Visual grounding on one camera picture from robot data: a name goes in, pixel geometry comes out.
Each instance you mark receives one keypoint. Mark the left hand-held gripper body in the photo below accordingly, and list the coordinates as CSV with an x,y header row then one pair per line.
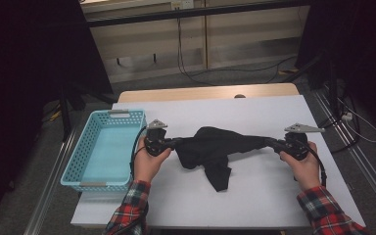
x,y
155,143

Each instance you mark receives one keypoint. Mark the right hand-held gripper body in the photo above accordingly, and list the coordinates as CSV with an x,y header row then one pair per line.
x,y
297,143

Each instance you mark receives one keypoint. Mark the black pants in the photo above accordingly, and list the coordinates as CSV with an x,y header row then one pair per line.
x,y
212,147

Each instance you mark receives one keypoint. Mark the light blue plastic basket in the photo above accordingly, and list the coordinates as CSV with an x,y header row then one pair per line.
x,y
107,153

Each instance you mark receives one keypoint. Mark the person's left hand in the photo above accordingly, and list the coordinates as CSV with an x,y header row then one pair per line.
x,y
145,166

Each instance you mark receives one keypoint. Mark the person's right hand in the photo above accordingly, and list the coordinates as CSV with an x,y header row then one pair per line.
x,y
306,173

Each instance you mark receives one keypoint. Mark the wooden table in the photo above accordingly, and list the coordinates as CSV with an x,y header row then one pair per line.
x,y
192,93

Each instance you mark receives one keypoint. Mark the white power plug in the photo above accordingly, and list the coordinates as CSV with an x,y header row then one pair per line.
x,y
346,117

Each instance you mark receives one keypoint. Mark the round table grommet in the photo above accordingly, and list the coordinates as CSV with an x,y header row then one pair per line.
x,y
240,96

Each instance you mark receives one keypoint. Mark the black metal stand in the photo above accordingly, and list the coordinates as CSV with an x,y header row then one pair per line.
x,y
66,111
331,81

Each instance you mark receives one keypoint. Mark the beige cabinet with dark top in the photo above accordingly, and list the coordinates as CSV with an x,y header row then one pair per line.
x,y
248,39

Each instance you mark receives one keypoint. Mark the black curtain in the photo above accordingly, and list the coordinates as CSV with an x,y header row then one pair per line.
x,y
362,39
29,65

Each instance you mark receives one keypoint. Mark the aluminium floor rail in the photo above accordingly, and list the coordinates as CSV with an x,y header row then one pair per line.
x,y
50,182
365,169

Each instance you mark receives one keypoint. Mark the white wall socket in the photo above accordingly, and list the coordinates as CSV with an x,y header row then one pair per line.
x,y
182,4

